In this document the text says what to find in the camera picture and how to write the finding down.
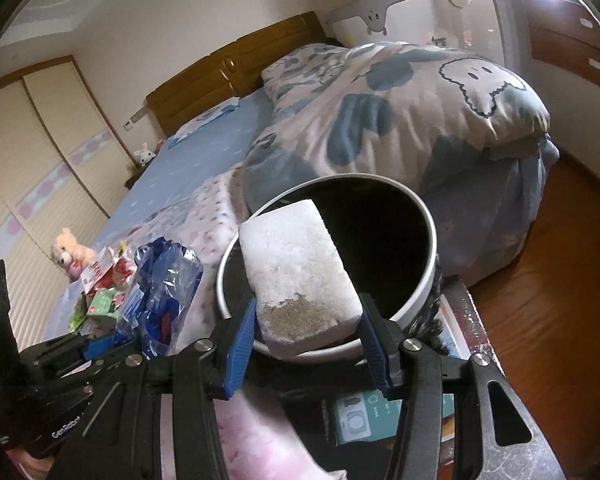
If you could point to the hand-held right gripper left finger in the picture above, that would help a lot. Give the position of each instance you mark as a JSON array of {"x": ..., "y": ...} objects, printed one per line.
[{"x": 237, "y": 345}]

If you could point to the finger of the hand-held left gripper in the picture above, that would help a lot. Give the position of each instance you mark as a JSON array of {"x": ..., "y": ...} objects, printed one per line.
[{"x": 55, "y": 357}]

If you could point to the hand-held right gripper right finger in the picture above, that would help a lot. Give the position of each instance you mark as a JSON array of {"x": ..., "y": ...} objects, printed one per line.
[{"x": 376, "y": 355}]

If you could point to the green drink pouch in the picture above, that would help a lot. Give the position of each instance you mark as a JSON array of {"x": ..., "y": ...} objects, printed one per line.
[{"x": 102, "y": 305}]

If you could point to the blue clear plastic bag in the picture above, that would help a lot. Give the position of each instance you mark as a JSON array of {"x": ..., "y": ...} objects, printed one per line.
[{"x": 165, "y": 285}]

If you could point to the white foam block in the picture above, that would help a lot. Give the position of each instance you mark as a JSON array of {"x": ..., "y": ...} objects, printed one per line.
[{"x": 290, "y": 265}]

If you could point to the white-rimmed black trash bin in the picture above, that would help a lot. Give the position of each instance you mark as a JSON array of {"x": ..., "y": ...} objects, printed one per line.
[{"x": 380, "y": 245}]

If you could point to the teal booklet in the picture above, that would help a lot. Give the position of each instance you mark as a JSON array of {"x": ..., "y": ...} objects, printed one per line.
[{"x": 360, "y": 417}]

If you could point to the beige teddy bear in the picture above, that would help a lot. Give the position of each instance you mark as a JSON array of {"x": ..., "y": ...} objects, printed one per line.
[{"x": 67, "y": 255}]

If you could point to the floral patterned blanket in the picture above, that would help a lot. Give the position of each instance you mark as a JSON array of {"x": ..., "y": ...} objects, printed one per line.
[{"x": 205, "y": 240}]

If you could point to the blue sheeted bed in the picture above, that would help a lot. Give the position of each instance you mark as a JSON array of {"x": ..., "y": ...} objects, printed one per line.
[{"x": 200, "y": 155}]

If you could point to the cream sliding door wardrobe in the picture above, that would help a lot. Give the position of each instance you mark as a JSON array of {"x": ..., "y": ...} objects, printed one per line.
[{"x": 35, "y": 160}]

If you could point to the white bunny plush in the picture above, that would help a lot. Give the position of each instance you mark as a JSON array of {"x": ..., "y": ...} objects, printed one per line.
[{"x": 145, "y": 156}]

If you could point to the blue and white pillow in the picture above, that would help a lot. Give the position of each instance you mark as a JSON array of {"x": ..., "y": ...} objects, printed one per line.
[{"x": 205, "y": 117}]

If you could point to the blue and white printed duvet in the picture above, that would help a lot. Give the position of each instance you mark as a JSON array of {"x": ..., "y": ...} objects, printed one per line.
[{"x": 405, "y": 125}]

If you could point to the wooden headboard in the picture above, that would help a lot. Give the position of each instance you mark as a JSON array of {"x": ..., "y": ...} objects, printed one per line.
[{"x": 230, "y": 70}]

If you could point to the wooden dresser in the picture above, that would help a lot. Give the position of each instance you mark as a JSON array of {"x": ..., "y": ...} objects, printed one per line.
[{"x": 570, "y": 35}]

